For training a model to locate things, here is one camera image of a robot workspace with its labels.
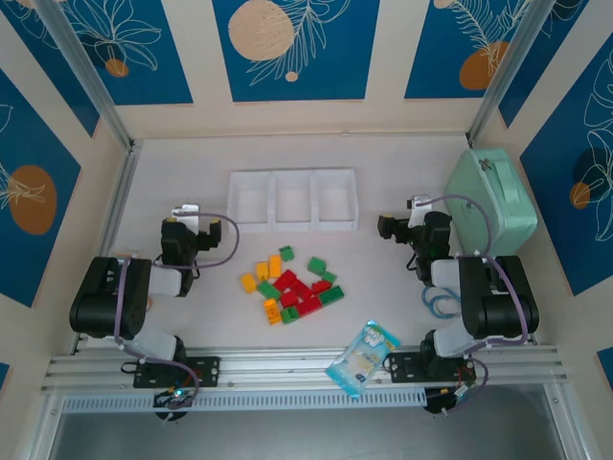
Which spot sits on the yellow lego brick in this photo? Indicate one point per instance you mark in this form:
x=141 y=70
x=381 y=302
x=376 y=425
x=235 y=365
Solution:
x=249 y=282
x=274 y=266
x=262 y=270

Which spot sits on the small green lego brick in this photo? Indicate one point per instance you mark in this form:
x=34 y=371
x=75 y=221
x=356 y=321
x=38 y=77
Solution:
x=286 y=253
x=329 y=276

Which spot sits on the long green lego brick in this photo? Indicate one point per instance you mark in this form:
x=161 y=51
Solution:
x=331 y=294

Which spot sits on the long red lego brick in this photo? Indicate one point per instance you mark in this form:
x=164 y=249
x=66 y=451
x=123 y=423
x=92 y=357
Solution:
x=286 y=280

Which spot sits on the curved red lego brick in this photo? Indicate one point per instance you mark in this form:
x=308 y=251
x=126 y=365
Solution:
x=321 y=286

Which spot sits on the printed yellow lego piece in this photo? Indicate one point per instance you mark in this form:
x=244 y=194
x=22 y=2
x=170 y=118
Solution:
x=271 y=311

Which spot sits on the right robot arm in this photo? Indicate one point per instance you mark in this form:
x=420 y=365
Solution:
x=503 y=306

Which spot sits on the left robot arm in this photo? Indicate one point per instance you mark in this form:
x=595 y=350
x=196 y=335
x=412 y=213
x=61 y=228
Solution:
x=105 y=297

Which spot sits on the mint green zipper bag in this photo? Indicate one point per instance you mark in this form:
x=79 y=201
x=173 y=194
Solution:
x=498 y=211

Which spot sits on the light blue snack packet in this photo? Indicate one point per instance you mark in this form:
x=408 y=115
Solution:
x=364 y=357

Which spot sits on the small electronics board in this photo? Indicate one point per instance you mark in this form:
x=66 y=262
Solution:
x=176 y=395
x=459 y=393

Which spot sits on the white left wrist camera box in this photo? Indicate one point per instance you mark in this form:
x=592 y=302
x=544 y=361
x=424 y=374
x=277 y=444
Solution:
x=187 y=213

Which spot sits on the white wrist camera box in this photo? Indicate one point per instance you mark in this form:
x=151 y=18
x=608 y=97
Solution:
x=187 y=213
x=419 y=201

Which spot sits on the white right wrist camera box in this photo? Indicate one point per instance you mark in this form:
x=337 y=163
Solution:
x=419 y=201

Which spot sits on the aluminium side rail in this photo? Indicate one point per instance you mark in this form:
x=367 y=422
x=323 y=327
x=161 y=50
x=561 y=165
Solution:
x=120 y=201

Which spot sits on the blue floral wall panel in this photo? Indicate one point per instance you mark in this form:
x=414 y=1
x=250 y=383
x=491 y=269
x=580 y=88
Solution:
x=335 y=72
x=48 y=144
x=534 y=72
x=167 y=72
x=431 y=48
x=551 y=191
x=57 y=86

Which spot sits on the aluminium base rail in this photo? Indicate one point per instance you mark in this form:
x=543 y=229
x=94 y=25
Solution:
x=287 y=364

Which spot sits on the aluminium frame post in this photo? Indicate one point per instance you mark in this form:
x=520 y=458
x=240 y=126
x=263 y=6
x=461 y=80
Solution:
x=91 y=81
x=503 y=72

